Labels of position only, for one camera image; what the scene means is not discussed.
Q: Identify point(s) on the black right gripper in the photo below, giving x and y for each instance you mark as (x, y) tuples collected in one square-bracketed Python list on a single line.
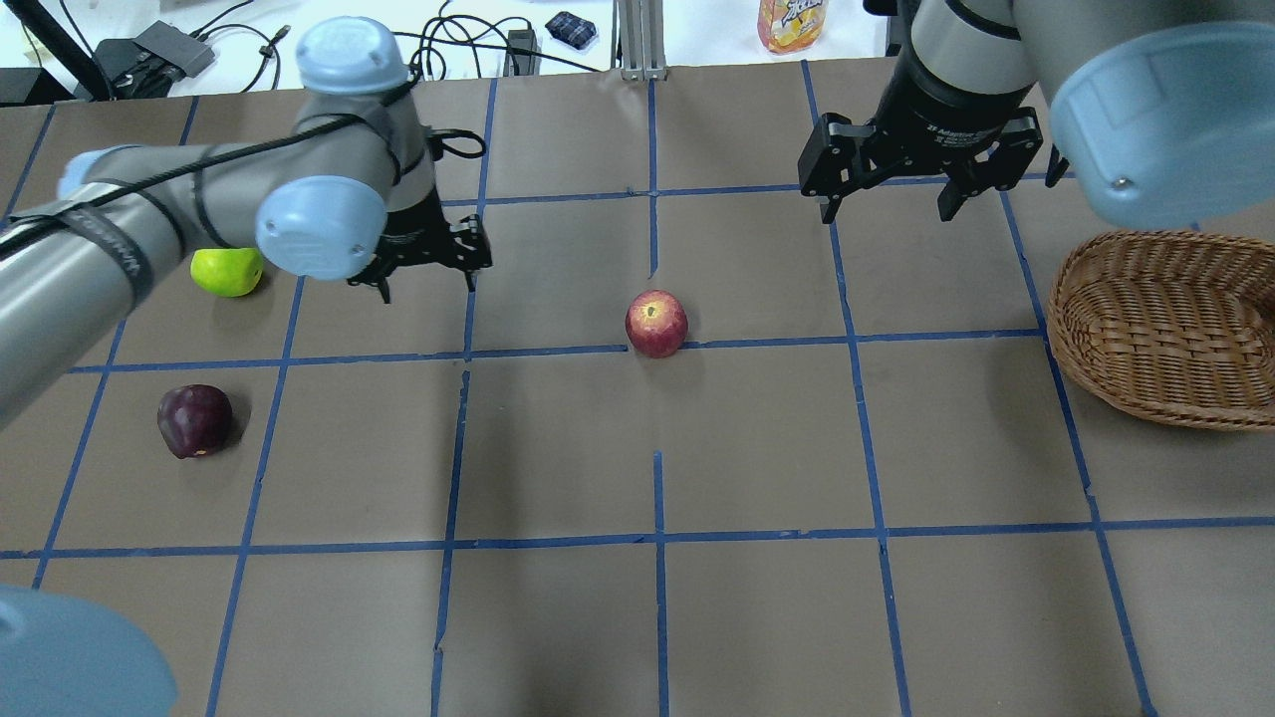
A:
[(946, 118)]

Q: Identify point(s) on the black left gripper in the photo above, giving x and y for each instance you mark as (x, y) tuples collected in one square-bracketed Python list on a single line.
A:
[(412, 227)]

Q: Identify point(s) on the red yellow apple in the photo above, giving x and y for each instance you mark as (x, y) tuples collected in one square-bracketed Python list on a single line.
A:
[(656, 324)]

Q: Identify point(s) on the dark red apple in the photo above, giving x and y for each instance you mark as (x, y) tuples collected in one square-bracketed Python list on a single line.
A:
[(195, 420)]

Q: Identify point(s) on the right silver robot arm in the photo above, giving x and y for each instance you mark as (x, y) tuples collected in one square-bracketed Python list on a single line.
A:
[(1162, 110)]

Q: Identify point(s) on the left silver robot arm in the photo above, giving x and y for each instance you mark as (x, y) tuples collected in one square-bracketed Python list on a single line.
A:
[(350, 195)]

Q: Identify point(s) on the wicker basket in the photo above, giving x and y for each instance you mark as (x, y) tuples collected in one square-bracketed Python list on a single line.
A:
[(1170, 326)]

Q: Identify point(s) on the green apple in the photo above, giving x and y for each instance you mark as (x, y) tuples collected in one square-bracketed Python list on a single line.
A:
[(227, 272)]

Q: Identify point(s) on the orange juice bottle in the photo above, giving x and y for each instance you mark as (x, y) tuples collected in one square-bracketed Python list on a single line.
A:
[(786, 27)]

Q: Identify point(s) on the black power adapter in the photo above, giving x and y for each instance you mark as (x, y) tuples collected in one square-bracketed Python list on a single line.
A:
[(521, 59)]

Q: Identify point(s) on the grey usb hub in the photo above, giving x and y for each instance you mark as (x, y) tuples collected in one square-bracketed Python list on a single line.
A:
[(189, 55)]

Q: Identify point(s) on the black monitor stand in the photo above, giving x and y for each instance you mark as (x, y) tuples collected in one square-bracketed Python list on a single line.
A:
[(69, 48)]

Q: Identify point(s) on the aluminium frame post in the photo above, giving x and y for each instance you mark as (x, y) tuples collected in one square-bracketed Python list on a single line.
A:
[(639, 40)]

